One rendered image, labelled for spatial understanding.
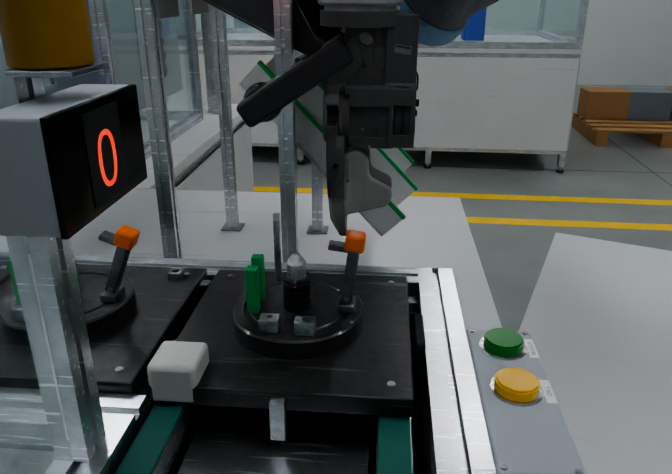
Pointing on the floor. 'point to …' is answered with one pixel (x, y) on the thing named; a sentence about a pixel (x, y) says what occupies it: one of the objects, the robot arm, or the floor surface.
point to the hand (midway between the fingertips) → (335, 222)
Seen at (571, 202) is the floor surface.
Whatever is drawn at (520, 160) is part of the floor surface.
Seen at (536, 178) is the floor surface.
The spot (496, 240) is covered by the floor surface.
